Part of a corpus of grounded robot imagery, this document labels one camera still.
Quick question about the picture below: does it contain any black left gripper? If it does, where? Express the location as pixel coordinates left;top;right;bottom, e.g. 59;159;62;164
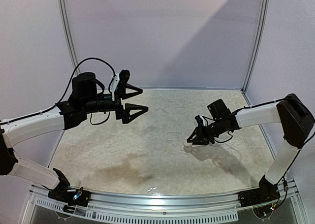
82;84;149;123

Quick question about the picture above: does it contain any white round case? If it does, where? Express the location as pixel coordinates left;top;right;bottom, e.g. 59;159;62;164
183;139;194;153

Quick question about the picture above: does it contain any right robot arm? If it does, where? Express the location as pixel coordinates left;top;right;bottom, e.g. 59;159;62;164
185;94;315;202

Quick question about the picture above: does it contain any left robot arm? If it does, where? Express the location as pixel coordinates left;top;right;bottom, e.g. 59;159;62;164
0;70;149;201

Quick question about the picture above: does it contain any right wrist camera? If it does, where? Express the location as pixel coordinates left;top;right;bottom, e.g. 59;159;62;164
194;115;208;127

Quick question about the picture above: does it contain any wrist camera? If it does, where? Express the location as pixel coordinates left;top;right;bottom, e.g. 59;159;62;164
194;115;208;127
108;69;130;101

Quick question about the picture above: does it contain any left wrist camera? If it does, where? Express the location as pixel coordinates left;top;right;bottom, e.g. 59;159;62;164
108;69;130;101

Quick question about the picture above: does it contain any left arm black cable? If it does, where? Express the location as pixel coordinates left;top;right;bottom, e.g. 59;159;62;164
0;57;116;126

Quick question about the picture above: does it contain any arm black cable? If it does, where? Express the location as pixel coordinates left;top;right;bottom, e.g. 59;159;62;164
214;99;315;205
0;57;116;126

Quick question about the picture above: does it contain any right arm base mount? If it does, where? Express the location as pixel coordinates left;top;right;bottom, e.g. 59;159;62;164
238;175;281;207

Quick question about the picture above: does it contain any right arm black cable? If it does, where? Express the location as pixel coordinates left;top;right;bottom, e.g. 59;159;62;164
214;99;315;205

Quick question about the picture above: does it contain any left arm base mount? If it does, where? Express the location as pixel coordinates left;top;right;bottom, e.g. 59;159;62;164
48;186;92;207

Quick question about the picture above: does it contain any left aluminium corner post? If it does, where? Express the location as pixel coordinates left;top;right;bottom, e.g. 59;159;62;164
58;0;81;76

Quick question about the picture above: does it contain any aluminium corner post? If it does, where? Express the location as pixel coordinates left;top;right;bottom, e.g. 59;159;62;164
58;0;81;76
241;0;269;94

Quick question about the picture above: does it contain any right aluminium corner post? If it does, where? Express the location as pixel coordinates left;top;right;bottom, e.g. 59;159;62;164
241;0;269;94

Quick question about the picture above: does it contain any aluminium front rail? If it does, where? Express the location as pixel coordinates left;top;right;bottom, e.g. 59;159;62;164
21;179;307;224

